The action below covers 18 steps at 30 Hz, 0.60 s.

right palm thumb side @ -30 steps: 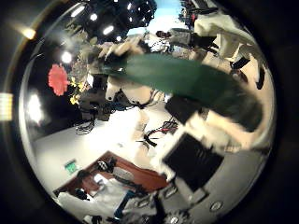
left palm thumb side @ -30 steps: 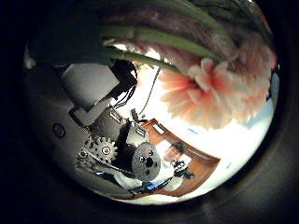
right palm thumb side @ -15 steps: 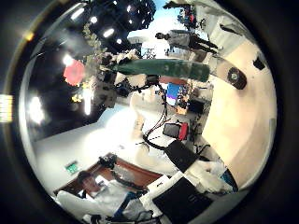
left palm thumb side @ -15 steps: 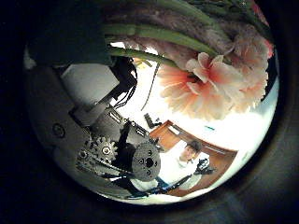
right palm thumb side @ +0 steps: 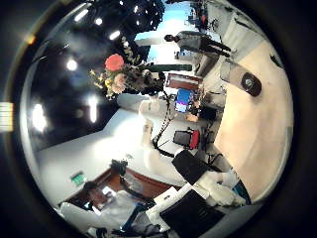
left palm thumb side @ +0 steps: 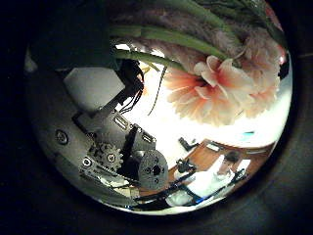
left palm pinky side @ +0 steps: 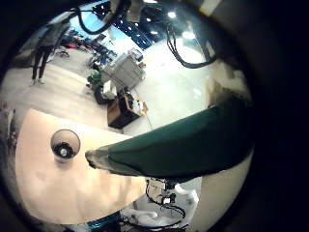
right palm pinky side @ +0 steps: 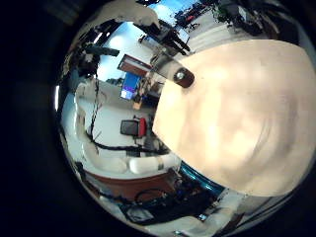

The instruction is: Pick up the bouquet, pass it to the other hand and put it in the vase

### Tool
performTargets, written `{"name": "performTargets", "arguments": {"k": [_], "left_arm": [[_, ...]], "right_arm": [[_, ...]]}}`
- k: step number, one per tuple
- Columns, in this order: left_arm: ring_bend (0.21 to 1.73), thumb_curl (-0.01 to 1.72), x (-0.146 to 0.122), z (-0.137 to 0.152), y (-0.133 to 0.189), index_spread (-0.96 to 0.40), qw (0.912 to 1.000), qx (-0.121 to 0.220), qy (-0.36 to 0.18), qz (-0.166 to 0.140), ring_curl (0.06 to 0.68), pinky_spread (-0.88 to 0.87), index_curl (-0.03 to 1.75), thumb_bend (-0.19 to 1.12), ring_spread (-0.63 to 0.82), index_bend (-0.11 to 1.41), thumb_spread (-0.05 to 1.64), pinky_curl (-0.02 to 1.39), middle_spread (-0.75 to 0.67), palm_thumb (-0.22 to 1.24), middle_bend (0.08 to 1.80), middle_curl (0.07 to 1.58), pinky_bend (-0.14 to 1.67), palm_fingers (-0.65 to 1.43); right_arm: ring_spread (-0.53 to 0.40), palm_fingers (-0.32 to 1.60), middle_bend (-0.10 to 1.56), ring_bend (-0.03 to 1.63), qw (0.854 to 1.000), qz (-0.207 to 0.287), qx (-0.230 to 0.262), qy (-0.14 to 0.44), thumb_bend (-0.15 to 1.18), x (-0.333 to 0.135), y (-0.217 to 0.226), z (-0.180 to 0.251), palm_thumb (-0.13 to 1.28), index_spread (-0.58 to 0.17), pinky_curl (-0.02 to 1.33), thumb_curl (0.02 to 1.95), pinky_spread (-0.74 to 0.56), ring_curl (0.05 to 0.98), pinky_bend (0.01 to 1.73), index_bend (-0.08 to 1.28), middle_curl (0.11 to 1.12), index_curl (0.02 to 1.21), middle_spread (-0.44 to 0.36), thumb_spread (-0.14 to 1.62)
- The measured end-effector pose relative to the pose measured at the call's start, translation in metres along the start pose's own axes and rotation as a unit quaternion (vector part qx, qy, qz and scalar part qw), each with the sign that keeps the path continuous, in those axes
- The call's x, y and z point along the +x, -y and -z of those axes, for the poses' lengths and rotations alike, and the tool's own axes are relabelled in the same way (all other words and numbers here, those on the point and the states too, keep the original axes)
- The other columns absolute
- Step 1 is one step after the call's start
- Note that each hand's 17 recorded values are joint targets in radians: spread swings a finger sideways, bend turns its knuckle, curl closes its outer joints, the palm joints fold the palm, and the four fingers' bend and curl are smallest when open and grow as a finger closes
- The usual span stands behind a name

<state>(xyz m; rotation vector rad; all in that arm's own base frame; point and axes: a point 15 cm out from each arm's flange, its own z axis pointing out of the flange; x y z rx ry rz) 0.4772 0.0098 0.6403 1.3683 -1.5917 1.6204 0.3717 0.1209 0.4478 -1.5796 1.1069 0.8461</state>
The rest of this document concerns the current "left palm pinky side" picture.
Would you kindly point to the clear glass vase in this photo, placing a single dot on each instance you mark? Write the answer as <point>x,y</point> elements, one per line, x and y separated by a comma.
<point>65,150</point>

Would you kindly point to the dark brown desk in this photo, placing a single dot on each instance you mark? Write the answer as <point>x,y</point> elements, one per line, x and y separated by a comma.
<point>120,116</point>

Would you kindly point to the grey equipment cart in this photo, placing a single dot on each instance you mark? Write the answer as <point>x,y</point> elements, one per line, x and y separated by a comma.
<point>125,71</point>

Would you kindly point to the green potted plant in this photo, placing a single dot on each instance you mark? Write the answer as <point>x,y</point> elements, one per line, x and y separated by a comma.
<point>95,78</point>

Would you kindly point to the standing person in dark clothes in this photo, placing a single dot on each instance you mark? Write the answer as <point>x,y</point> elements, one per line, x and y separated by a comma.
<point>43,48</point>

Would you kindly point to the teal metal rail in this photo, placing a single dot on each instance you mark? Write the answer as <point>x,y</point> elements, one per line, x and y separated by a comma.
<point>106,222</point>

